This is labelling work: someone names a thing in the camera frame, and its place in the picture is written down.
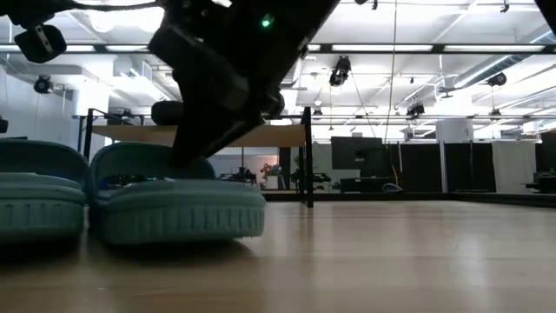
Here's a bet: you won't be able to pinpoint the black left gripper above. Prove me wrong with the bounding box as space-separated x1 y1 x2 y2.
149 17 305 170

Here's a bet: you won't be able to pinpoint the teal slide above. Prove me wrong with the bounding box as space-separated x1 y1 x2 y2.
88 141 267 247
0 137 89 244

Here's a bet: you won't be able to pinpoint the flowers in white pot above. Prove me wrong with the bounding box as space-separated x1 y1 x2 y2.
259 163 283 190

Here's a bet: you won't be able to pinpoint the black partition panel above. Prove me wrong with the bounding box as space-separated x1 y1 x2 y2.
399 142 440 193
445 142 497 193

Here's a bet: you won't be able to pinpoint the black overhead light bar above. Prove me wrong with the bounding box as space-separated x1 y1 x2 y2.
0 42 556 55

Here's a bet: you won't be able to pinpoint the white partition panel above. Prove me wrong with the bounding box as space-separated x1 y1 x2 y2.
491 141 538 195

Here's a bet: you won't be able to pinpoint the wooden shelf with black frame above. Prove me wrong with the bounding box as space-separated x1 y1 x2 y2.
71 106 315 209

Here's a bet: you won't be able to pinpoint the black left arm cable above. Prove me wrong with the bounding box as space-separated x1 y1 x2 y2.
67 0 162 13

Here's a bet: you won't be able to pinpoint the black wall monitor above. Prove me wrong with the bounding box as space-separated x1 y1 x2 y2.
330 136 384 171

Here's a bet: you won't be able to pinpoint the black aluminium table frame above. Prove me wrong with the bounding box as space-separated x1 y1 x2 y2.
262 190 556 209

